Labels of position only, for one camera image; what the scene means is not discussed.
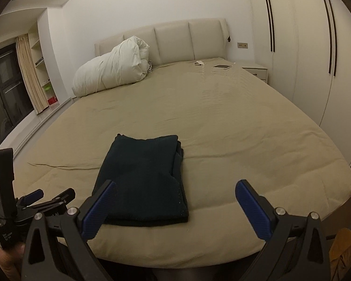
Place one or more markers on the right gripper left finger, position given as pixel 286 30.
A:
pixel 95 209

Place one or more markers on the white wall shelf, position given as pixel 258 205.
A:
pixel 39 62

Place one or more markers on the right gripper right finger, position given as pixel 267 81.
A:
pixel 257 209

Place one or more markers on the book on bed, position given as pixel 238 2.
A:
pixel 222 66

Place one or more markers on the red box on shelf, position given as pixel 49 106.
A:
pixel 52 100

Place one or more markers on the brown cloth on floor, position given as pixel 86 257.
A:
pixel 340 254

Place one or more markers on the beige curtain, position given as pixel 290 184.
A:
pixel 29 75

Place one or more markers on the white rolled duvet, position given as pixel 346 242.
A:
pixel 126 63

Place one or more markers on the person's left hand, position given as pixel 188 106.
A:
pixel 11 261

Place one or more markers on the cream padded headboard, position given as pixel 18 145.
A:
pixel 177 41

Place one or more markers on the wall power socket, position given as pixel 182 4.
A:
pixel 242 45

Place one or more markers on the small white item on bed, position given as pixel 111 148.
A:
pixel 199 63

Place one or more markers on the beige bed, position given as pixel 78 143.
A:
pixel 231 125

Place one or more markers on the dark teal knit sweater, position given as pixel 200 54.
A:
pixel 147 173

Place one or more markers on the white wardrobe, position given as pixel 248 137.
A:
pixel 306 46

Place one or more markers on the dark window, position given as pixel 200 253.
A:
pixel 15 104

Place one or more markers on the white nightstand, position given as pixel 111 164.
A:
pixel 257 70

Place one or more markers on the phone on left gripper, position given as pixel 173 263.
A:
pixel 7 199

